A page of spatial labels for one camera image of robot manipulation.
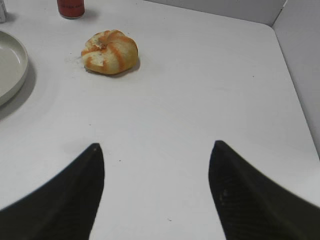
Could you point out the grey ceramic plate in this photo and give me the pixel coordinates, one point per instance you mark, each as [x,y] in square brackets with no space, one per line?
[14,64]

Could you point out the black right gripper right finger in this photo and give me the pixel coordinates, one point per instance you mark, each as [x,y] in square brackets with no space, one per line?
[251,206]

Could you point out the round bread roll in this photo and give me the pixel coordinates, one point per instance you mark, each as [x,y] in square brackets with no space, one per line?
[110,52]

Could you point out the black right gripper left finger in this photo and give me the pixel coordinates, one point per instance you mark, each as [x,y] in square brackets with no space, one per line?
[64,208]

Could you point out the white blue milk carton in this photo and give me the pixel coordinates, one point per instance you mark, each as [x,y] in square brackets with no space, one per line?
[3,12]

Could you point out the red soda can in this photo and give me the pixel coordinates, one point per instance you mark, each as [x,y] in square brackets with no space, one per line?
[71,9]

